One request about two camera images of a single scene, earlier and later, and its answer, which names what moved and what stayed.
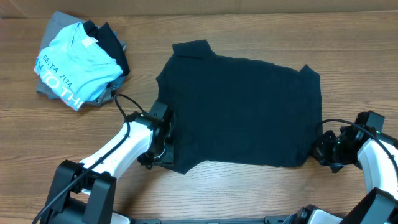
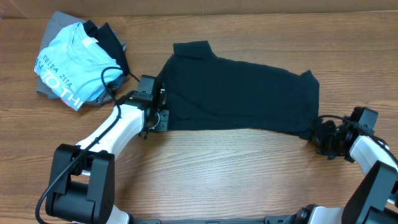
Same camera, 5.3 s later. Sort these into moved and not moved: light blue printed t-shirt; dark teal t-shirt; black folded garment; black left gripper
Moved: dark teal t-shirt; black left gripper
Not moved: light blue printed t-shirt; black folded garment
